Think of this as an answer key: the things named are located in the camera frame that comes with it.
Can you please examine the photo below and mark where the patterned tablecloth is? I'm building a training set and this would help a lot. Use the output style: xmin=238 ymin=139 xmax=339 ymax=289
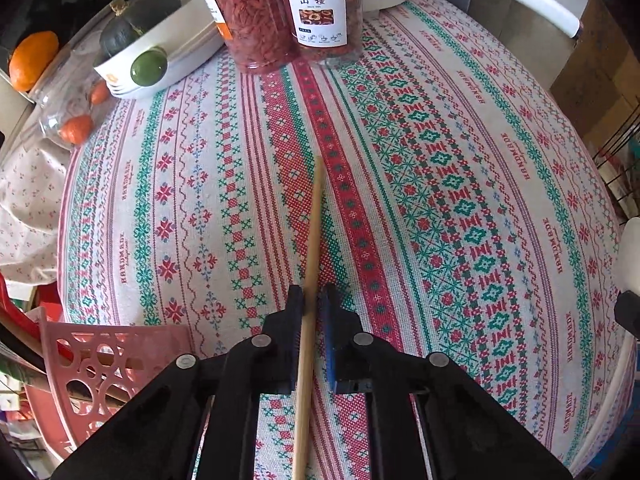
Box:
xmin=57 ymin=0 xmax=636 ymax=480

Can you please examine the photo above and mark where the black wire rack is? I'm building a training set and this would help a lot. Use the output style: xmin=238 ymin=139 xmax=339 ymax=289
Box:
xmin=592 ymin=110 xmax=640 ymax=221

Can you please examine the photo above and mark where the floral white cloth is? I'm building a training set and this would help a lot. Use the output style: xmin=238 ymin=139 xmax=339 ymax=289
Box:
xmin=0 ymin=137 xmax=72 ymax=288

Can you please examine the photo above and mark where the cardboard box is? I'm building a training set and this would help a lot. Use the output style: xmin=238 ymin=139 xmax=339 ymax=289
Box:
xmin=550 ymin=0 xmax=640 ymax=153

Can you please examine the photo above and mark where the large orange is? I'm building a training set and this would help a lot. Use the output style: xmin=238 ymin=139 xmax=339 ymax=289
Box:
xmin=9 ymin=31 xmax=60 ymax=93

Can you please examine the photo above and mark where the white bowl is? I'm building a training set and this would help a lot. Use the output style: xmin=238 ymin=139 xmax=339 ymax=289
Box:
xmin=94 ymin=0 xmax=227 ymax=101

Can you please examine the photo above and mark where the white-label dried fruit jar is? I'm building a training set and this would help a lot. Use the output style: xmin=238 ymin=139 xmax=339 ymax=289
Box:
xmin=274 ymin=0 xmax=364 ymax=69

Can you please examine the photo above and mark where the dark green squash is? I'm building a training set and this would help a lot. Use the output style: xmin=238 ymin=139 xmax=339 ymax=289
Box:
xmin=100 ymin=0 xmax=183 ymax=59

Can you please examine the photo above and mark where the pink plastic chair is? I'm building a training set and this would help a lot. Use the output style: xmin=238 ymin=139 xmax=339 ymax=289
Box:
xmin=24 ymin=307 xmax=197 ymax=463

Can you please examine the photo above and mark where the thin bamboo chopstick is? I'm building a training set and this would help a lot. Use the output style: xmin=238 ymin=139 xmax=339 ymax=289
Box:
xmin=291 ymin=155 xmax=326 ymax=480

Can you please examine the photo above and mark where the clear glass jar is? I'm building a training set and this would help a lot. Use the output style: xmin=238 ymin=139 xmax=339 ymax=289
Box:
xmin=39 ymin=52 xmax=112 ymax=150

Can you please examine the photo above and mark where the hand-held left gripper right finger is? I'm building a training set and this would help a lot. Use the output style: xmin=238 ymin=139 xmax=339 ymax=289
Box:
xmin=320 ymin=284 xmax=573 ymax=480

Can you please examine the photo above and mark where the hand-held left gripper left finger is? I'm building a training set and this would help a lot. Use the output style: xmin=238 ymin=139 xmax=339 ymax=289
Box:
xmin=50 ymin=285 xmax=307 ymax=480

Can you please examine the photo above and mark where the goji berry jar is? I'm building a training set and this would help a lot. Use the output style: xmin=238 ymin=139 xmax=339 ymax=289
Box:
xmin=192 ymin=0 xmax=301 ymax=77

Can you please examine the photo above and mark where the green round fruit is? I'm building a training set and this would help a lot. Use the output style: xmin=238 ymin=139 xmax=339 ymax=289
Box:
xmin=131 ymin=47 xmax=169 ymax=87

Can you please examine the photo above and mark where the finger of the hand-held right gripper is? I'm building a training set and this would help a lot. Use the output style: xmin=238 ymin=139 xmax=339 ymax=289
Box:
xmin=614 ymin=291 xmax=640 ymax=342

